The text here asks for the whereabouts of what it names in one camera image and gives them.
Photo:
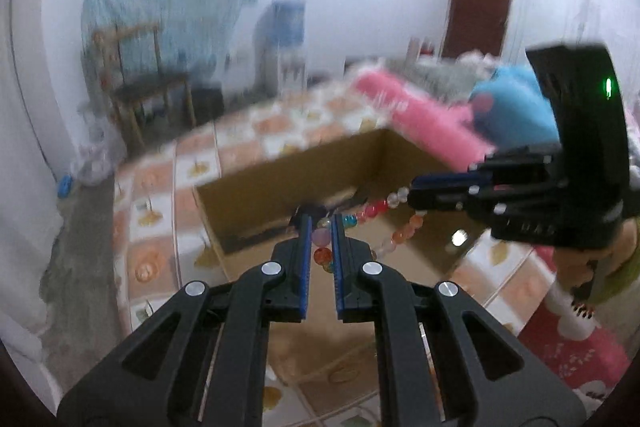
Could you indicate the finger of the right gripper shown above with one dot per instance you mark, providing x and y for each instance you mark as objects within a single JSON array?
[
  {"x": 442, "y": 181},
  {"x": 445, "y": 199}
]

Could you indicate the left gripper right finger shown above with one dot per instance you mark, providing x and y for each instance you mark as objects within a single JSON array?
[{"x": 443, "y": 360}]

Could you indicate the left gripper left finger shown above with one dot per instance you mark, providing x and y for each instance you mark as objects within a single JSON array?
[{"x": 201, "y": 359}]

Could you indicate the person's right hand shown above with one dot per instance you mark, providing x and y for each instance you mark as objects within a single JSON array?
[{"x": 573, "y": 267}]

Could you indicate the pink floral blanket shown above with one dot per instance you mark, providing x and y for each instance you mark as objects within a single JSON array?
[{"x": 446, "y": 132}]

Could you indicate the blue plush pillow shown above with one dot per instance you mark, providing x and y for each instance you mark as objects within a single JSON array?
[{"x": 509, "y": 109}]

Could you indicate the purple wrist watch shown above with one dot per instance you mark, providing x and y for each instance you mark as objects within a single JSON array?
[{"x": 310, "y": 209}]

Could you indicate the patterned tablecloth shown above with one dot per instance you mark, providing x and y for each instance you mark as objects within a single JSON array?
[{"x": 213, "y": 203}]

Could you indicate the black trash bin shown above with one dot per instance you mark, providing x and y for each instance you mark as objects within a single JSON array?
[{"x": 208, "y": 104}]

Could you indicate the blue water bottle dispenser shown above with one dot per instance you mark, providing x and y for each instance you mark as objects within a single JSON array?
[{"x": 279, "y": 44}]

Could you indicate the clear plastic bag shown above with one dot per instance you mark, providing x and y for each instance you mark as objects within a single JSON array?
[{"x": 99, "y": 159}]

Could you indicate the small blue floor object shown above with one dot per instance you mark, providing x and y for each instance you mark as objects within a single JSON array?
[{"x": 65, "y": 186}]

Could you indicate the wooden chair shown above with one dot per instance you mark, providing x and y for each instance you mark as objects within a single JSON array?
[{"x": 128, "y": 91}]

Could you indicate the white curtain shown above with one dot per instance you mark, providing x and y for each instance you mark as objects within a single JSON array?
[{"x": 30, "y": 220}]

